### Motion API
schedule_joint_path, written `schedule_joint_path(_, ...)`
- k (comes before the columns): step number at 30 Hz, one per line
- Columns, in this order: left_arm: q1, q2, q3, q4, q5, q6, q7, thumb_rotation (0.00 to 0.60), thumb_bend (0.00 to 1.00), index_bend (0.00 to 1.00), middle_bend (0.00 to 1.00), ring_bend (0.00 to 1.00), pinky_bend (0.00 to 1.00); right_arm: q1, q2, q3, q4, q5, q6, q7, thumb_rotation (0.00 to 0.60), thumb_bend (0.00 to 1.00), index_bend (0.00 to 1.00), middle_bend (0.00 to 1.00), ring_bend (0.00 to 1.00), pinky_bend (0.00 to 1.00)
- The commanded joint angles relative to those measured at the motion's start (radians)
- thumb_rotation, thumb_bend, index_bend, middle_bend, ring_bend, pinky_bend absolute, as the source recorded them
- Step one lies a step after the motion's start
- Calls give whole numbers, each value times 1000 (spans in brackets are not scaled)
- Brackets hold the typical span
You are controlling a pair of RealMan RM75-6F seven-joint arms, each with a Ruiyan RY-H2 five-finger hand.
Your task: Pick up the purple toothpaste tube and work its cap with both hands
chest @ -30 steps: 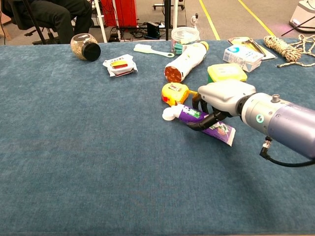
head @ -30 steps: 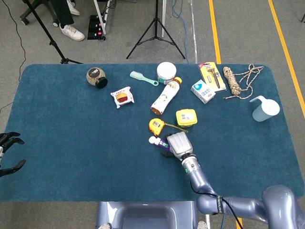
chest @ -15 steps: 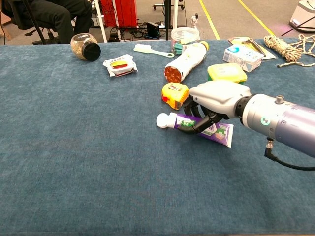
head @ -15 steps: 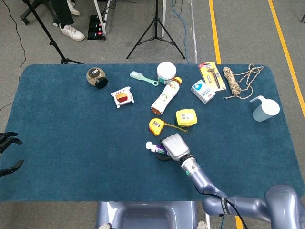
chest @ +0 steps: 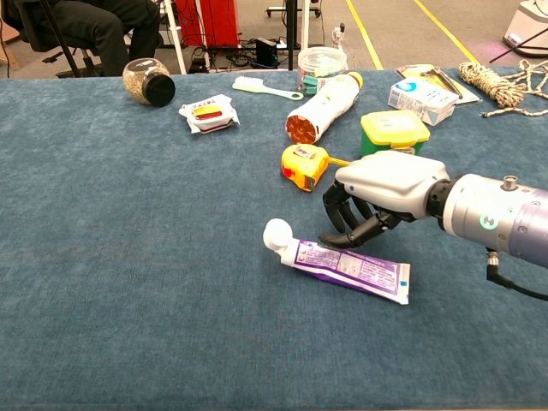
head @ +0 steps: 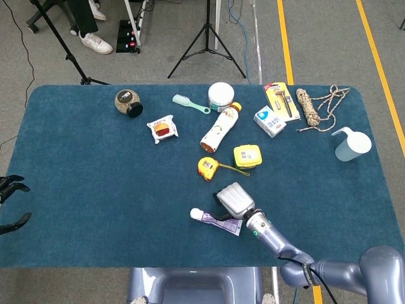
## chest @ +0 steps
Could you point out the purple white toothpaste tube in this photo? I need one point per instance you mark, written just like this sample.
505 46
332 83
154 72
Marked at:
342 265

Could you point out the white slanted frame leg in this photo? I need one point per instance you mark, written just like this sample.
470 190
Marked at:
175 38

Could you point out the glass jar black lid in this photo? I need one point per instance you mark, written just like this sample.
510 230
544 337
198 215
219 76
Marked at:
137 81

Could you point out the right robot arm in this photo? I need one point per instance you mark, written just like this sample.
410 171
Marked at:
492 210

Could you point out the white upright post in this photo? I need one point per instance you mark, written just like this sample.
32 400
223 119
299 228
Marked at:
305 21

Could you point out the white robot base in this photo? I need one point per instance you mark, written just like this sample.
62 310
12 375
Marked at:
526 30

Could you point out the black wheeled stand base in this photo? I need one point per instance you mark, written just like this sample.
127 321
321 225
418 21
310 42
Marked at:
278 9

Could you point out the white plug adapter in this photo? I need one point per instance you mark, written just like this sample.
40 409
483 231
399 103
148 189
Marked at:
339 36

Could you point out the black tripod stand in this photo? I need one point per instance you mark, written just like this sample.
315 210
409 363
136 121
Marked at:
60 38
293 34

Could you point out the blue table cloth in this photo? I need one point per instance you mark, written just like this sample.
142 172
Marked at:
171 257

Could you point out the black box on floor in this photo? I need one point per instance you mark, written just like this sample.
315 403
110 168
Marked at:
265 51

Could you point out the green tub yellow lid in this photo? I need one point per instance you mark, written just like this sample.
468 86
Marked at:
391 130

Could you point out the yellow razor blister pack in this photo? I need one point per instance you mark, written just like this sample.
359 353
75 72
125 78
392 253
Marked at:
417 70

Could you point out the white bottle yellow cap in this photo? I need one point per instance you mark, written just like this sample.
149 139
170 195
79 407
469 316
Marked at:
329 103

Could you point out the burger print snack packet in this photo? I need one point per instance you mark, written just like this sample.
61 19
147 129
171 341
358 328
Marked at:
210 113

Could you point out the red cabinet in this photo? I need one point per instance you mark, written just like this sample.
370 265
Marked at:
214 21

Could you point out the white blue carton box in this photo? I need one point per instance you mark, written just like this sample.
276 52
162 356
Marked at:
419 98

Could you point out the person's white shoes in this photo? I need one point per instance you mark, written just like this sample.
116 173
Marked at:
98 25

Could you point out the clear plastic jar white lid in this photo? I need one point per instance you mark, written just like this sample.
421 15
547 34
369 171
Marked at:
321 62

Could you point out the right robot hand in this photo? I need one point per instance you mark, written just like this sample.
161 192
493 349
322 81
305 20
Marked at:
385 184

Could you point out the yellow tape measure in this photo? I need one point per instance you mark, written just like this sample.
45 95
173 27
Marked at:
299 164

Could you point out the light green brush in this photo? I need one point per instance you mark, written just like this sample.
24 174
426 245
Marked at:
257 87

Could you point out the thin black rod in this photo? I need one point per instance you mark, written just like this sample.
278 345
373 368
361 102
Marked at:
518 46

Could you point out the black office chair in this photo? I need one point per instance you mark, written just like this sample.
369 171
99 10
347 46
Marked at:
43 40

